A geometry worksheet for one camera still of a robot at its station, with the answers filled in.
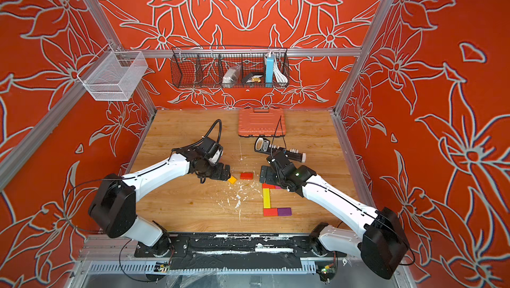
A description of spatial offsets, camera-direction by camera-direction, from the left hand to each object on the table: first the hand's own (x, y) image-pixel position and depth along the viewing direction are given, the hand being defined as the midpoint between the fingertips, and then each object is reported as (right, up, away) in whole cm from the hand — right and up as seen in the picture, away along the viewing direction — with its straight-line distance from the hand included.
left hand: (223, 173), depth 86 cm
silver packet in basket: (+3, +45, +6) cm, 45 cm away
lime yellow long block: (+19, -11, -1) cm, 22 cm away
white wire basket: (-53, +45, +6) cm, 70 cm away
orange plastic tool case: (+18, +24, +23) cm, 38 cm away
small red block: (+10, -3, +7) cm, 13 cm away
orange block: (+4, -3, +2) cm, 6 cm away
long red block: (+21, -15, -4) cm, 26 cm away
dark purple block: (+27, -15, -4) cm, 31 cm away
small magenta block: (+22, -1, -15) cm, 27 cm away
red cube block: (+19, -6, +1) cm, 20 cm away
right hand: (+18, 0, -6) cm, 19 cm away
